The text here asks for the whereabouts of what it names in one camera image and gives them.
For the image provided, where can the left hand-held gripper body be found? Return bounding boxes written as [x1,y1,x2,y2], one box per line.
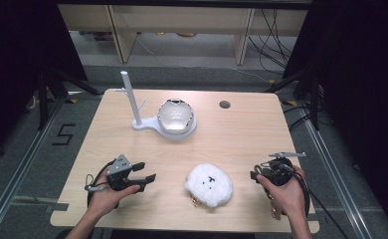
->
[105,153,133,192]

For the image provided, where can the white floor cable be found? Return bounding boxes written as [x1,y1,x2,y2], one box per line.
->
[229,65,274,85]

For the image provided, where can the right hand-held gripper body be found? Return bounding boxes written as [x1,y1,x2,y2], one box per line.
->
[257,151,307,187]

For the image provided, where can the gold clasp strap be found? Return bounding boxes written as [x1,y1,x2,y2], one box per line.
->
[269,198,284,221]

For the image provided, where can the black curtain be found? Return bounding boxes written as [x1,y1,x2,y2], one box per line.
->
[283,0,388,234]
[0,0,89,161]

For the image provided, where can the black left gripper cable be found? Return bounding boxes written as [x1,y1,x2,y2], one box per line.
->
[84,158,117,209]

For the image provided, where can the black floor cables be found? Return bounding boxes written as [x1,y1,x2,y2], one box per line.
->
[282,104,313,132]

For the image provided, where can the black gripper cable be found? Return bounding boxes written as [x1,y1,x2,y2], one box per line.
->
[84,158,117,209]
[277,161,351,239]

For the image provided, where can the person's left hand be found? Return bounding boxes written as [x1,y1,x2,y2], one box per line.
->
[88,184,142,219]

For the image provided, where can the black tripod stand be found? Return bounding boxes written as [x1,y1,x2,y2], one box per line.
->
[264,65,326,131]
[37,67,104,131]

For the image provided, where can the aluminium floor rail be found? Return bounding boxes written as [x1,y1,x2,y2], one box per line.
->
[301,102,376,239]
[0,95,68,239]

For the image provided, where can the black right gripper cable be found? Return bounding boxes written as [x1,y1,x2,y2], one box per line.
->
[277,161,351,239]

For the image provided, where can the white fluffy pouch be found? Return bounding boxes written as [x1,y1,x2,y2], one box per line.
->
[183,162,235,209]

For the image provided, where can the black hanging cables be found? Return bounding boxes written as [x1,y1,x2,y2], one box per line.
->
[247,8,297,76]

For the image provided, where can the wooden shelf unit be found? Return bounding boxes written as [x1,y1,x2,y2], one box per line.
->
[57,3,309,66]

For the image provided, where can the person's right hand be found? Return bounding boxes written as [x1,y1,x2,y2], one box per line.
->
[257,164,311,221]

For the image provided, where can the white hanger stand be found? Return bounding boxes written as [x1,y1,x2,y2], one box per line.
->
[113,70,198,140]

